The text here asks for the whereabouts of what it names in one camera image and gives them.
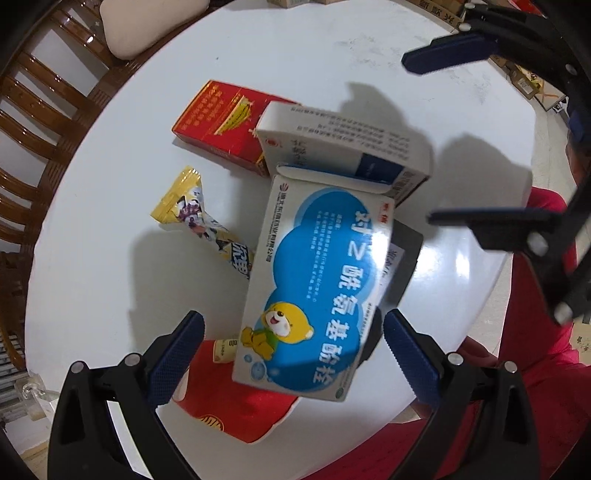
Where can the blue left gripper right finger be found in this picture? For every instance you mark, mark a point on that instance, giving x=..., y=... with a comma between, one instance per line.
x=418, y=356

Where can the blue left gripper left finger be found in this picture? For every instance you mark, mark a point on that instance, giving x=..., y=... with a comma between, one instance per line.
x=169, y=356

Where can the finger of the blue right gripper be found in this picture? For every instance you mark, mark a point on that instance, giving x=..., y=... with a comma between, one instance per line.
x=510, y=229
x=450, y=51

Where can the red paper envelope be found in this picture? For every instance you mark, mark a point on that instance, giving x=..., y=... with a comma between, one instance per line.
x=207, y=393

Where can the black cigarette box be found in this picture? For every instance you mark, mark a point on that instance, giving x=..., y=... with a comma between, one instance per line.
x=405, y=247

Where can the white grey medicine box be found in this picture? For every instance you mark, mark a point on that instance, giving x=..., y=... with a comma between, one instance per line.
x=326, y=141

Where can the blue white medicine box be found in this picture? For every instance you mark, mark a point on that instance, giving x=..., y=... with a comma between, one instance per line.
x=313, y=288

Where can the yellow snack wrapper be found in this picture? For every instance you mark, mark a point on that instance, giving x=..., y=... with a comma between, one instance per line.
x=183, y=203

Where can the red cigarette pack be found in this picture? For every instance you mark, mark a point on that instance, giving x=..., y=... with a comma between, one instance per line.
x=221, y=120

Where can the person right red leg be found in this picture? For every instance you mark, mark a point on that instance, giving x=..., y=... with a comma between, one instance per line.
x=521, y=414

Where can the beige cushion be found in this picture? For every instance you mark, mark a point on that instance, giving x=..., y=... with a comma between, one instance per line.
x=132, y=26

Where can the long wooden bench sofa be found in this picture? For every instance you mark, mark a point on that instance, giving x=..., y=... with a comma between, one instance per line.
x=44, y=118

